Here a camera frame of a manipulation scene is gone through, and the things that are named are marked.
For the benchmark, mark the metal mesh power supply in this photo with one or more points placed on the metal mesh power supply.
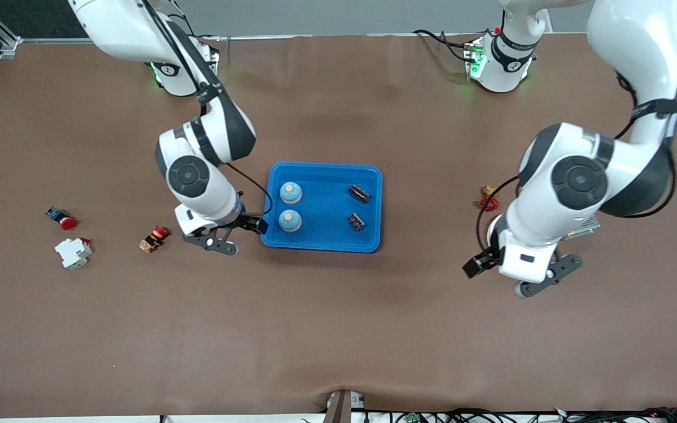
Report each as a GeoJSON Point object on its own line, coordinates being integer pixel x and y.
{"type": "Point", "coordinates": [588, 226]}

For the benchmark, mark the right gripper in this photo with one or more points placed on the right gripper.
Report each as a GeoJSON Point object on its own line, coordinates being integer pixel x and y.
{"type": "Point", "coordinates": [250, 222]}

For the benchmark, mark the green lit base connector box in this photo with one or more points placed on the green lit base connector box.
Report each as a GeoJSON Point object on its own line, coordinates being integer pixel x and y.
{"type": "Point", "coordinates": [473, 59]}

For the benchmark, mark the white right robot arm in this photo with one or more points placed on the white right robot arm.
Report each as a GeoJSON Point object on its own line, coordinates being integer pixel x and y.
{"type": "Point", "coordinates": [209, 135]}

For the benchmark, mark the blue desk bell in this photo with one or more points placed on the blue desk bell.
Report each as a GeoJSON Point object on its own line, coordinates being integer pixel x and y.
{"type": "Point", "coordinates": [290, 221]}
{"type": "Point", "coordinates": [291, 192]}

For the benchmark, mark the blue plastic tray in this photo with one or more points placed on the blue plastic tray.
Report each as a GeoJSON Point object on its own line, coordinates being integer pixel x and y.
{"type": "Point", "coordinates": [324, 205]}

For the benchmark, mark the white curved plastic clamp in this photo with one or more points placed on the white curved plastic clamp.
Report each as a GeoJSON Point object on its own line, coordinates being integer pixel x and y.
{"type": "Point", "coordinates": [490, 235]}

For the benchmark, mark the brown table cover mat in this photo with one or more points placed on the brown table cover mat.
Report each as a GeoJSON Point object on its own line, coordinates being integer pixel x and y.
{"type": "Point", "coordinates": [338, 329]}

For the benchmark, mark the dark electrolytic capacitor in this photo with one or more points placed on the dark electrolytic capacitor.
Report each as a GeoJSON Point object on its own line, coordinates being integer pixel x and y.
{"type": "Point", "coordinates": [357, 221]}
{"type": "Point", "coordinates": [359, 194]}

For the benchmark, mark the grey metal table bracket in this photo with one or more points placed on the grey metal table bracket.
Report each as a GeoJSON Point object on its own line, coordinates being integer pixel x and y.
{"type": "Point", "coordinates": [338, 408]}

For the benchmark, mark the red push button switch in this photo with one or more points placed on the red push button switch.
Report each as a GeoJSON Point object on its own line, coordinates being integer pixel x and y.
{"type": "Point", "coordinates": [67, 223]}

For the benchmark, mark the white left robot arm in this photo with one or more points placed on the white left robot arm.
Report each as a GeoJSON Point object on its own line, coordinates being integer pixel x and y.
{"type": "Point", "coordinates": [579, 176]}

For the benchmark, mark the red handwheel brass valve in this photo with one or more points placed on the red handwheel brass valve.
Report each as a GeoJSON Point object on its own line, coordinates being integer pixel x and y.
{"type": "Point", "coordinates": [489, 204]}

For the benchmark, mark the white circuit breaker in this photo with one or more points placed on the white circuit breaker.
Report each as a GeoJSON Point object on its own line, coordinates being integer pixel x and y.
{"type": "Point", "coordinates": [73, 254]}

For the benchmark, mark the aluminium frame corner bracket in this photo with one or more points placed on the aluminium frame corner bracket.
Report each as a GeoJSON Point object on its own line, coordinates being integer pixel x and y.
{"type": "Point", "coordinates": [9, 42]}

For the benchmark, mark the orange black emergency button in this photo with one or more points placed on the orange black emergency button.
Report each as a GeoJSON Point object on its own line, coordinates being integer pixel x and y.
{"type": "Point", "coordinates": [153, 239]}

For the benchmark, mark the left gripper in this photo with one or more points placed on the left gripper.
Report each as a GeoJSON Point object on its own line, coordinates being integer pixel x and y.
{"type": "Point", "coordinates": [479, 264]}

